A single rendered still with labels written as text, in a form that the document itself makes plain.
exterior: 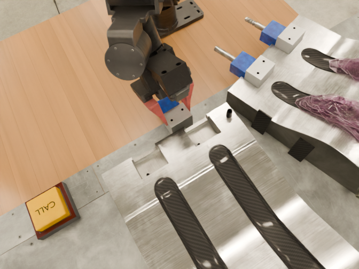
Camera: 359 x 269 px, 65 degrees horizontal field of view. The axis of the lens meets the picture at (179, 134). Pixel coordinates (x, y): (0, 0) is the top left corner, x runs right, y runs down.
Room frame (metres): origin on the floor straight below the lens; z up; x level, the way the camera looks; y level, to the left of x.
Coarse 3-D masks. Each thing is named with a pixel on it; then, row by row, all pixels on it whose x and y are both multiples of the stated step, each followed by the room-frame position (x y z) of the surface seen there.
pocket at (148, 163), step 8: (152, 152) 0.19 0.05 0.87; (160, 152) 0.19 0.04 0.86; (136, 160) 0.18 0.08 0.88; (144, 160) 0.18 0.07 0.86; (152, 160) 0.17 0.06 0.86; (160, 160) 0.17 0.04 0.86; (136, 168) 0.16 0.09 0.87; (144, 168) 0.16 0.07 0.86; (152, 168) 0.16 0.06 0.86; (144, 176) 0.15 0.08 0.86
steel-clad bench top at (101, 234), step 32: (352, 32) 0.42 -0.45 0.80; (224, 96) 0.31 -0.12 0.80; (160, 128) 0.27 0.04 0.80; (288, 160) 0.14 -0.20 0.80; (96, 192) 0.15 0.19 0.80; (320, 192) 0.07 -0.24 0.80; (0, 224) 0.13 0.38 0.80; (32, 224) 0.11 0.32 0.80; (96, 224) 0.09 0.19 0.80; (352, 224) 0.00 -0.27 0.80; (0, 256) 0.07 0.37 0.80; (32, 256) 0.06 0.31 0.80; (64, 256) 0.04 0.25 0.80; (96, 256) 0.03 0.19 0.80; (128, 256) 0.02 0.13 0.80
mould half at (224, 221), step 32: (224, 128) 0.20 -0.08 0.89; (128, 160) 0.17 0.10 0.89; (192, 160) 0.15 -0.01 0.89; (256, 160) 0.13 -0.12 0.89; (128, 192) 0.12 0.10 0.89; (192, 192) 0.10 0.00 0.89; (224, 192) 0.09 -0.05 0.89; (288, 192) 0.07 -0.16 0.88; (128, 224) 0.07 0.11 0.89; (160, 224) 0.06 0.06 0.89; (224, 224) 0.04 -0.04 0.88; (288, 224) 0.02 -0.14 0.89; (320, 224) 0.01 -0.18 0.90; (160, 256) 0.01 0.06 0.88; (224, 256) -0.01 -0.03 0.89; (256, 256) -0.01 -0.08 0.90; (320, 256) -0.03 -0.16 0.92; (352, 256) -0.03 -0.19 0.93
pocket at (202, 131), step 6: (204, 120) 0.23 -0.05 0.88; (210, 120) 0.22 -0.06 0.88; (192, 126) 0.22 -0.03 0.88; (198, 126) 0.22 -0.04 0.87; (204, 126) 0.22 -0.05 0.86; (210, 126) 0.22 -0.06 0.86; (216, 126) 0.21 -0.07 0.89; (186, 132) 0.21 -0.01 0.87; (192, 132) 0.21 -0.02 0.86; (198, 132) 0.21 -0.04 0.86; (204, 132) 0.21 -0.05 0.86; (210, 132) 0.21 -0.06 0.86; (216, 132) 0.20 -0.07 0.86; (192, 138) 0.20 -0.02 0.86; (198, 138) 0.20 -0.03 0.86; (204, 138) 0.20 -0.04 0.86; (198, 144) 0.19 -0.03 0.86
